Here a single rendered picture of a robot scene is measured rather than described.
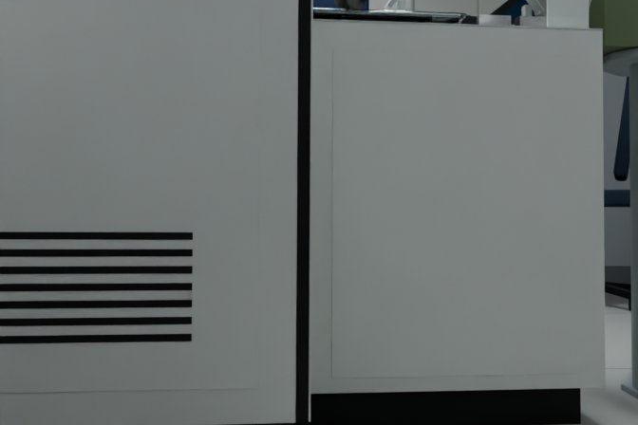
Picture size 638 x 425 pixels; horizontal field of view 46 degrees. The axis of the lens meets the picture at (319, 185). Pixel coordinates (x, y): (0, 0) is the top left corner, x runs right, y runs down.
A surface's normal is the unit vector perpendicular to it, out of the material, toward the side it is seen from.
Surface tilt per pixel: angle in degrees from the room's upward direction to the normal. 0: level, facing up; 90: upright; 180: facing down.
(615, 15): 90
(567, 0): 90
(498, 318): 90
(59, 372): 90
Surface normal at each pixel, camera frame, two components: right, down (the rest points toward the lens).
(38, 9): 0.11, -0.04
